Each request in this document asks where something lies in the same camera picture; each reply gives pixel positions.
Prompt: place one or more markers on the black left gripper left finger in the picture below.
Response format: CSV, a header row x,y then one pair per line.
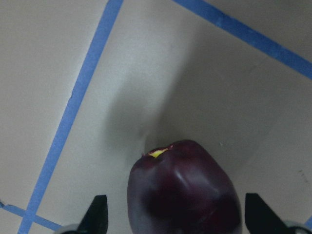
x,y
95,221

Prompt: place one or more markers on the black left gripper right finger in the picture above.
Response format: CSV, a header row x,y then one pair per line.
x,y
260,218

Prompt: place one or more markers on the dark red apple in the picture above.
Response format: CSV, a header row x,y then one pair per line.
x,y
181,189

